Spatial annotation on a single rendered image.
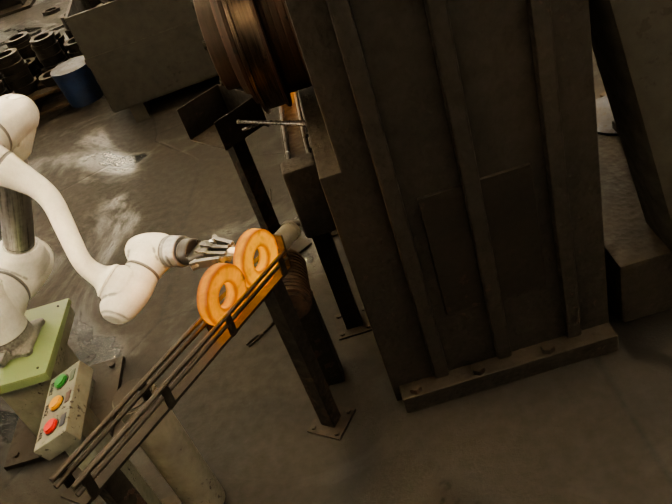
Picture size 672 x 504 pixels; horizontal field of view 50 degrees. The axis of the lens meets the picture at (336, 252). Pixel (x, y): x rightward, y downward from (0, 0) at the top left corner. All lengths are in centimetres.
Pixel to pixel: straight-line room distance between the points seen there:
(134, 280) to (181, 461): 52
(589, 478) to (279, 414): 98
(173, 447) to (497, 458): 90
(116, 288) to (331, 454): 82
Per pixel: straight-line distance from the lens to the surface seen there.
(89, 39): 464
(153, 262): 207
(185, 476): 216
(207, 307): 173
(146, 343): 298
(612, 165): 270
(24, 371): 254
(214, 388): 264
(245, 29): 189
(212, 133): 286
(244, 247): 181
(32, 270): 263
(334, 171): 178
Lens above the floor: 178
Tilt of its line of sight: 37 degrees down
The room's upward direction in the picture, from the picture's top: 20 degrees counter-clockwise
